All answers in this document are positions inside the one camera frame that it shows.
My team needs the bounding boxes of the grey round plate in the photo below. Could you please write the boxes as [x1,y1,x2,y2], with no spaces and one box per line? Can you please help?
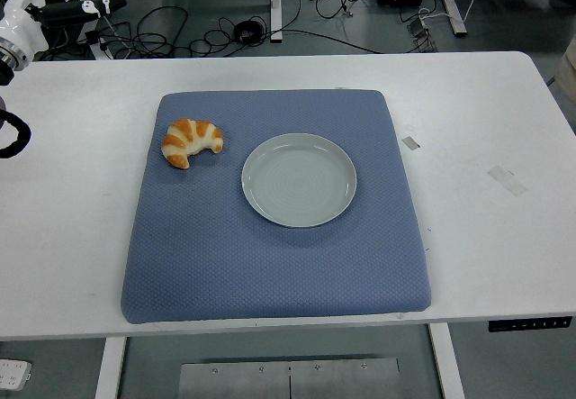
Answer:
[241,132,358,230]

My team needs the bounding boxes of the tangled black floor cables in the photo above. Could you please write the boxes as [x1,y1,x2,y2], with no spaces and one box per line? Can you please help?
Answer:
[130,5,239,60]

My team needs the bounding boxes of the black table control panel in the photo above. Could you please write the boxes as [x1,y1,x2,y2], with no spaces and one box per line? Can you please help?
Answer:
[488,315,573,333]

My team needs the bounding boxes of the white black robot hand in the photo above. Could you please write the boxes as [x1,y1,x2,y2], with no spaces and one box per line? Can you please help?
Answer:
[0,0,128,61]

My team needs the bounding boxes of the beige object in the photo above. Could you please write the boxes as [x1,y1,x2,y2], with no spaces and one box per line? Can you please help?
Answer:
[555,38,576,103]

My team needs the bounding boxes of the large grey tape piece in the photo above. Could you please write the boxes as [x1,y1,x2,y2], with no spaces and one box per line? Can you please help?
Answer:
[486,165,529,198]

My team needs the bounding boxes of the white power strip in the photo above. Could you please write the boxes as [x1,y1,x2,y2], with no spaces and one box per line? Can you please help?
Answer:
[0,358,33,392]

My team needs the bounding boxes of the blue quilted mat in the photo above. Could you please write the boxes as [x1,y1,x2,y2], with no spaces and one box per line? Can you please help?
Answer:
[120,88,434,326]

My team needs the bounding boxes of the white desk leg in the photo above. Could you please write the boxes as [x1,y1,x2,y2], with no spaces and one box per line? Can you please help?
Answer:
[87,33,113,61]
[269,0,284,43]
[431,0,469,37]

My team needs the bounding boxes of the long black floor cable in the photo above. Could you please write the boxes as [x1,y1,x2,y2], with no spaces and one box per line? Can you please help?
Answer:
[263,28,383,54]

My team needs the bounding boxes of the croissant bread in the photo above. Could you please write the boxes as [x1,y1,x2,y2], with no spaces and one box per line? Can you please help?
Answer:
[160,118,225,170]

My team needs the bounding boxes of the grey foot pedal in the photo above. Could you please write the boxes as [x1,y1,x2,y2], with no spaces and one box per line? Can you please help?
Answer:
[407,14,438,53]

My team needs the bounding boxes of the coiled black cable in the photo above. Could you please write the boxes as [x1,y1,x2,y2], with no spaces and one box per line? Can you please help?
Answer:
[233,20,265,44]

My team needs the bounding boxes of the white table leg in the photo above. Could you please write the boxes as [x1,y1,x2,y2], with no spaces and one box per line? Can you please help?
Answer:
[427,324,467,399]
[94,336,128,399]

